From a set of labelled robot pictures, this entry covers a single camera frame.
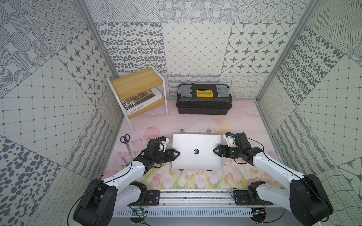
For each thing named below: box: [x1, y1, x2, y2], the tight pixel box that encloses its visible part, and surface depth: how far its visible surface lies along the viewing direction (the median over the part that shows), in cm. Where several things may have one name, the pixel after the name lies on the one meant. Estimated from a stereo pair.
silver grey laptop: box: [171, 134, 223, 170], surface depth 86 cm
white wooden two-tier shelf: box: [106, 64, 169, 134], surface depth 86 cm
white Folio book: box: [120, 87, 163, 116], surface depth 95 cm
